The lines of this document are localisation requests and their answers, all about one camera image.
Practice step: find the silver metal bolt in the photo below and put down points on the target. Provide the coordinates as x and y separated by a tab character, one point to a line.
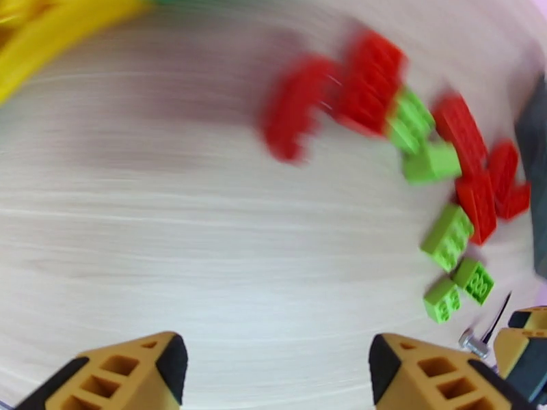
472	342

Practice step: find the large green lego brick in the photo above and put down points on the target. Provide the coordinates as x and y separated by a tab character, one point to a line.
448	236

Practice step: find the small green lego brick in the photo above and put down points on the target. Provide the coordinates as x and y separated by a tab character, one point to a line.
442	300
474	280
410	118
431	163

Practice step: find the red lego brick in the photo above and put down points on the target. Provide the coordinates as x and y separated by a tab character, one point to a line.
295	110
372	80
508	182
478	204
461	131

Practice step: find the left gripper tan right finger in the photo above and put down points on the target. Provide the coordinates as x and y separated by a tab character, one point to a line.
431	379

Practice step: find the tan finger of the right gripper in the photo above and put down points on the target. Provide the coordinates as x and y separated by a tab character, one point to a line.
532	318
521	362

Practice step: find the dark translucent compartment tray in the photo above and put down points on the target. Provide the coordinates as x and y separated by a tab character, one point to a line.
536	165

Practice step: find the left gripper tan left finger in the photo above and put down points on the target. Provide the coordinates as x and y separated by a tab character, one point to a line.
111	379

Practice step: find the yellow plastic bin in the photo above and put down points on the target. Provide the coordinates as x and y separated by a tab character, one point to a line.
42	45

